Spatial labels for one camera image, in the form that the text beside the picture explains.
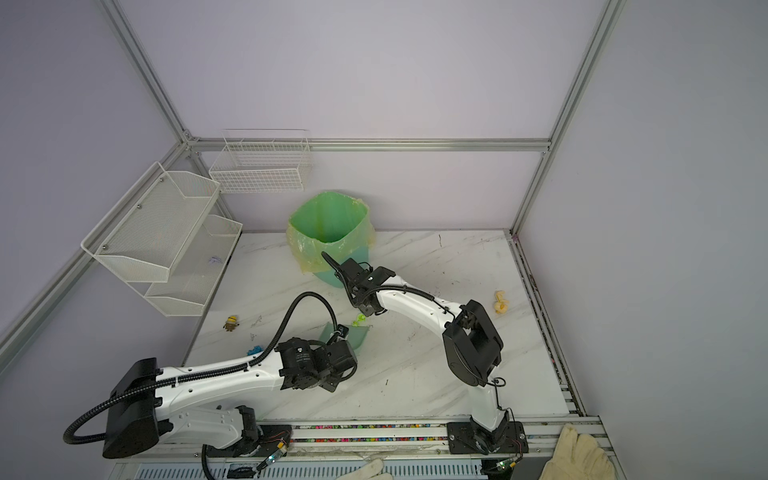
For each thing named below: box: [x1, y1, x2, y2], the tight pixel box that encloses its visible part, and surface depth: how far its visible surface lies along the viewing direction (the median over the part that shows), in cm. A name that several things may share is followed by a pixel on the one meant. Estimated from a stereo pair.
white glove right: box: [539, 423, 617, 480], surface depth 72 cm
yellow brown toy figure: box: [222, 316, 240, 332], surface depth 95 cm
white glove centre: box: [336, 459, 394, 480], surface depth 71 cm
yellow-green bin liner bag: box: [286, 191, 376, 274], surface depth 92 cm
